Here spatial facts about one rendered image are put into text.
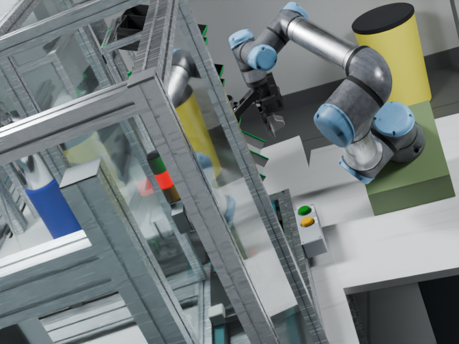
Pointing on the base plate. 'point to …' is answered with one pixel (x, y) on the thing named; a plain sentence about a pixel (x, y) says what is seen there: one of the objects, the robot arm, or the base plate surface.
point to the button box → (311, 234)
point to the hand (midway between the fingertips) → (271, 135)
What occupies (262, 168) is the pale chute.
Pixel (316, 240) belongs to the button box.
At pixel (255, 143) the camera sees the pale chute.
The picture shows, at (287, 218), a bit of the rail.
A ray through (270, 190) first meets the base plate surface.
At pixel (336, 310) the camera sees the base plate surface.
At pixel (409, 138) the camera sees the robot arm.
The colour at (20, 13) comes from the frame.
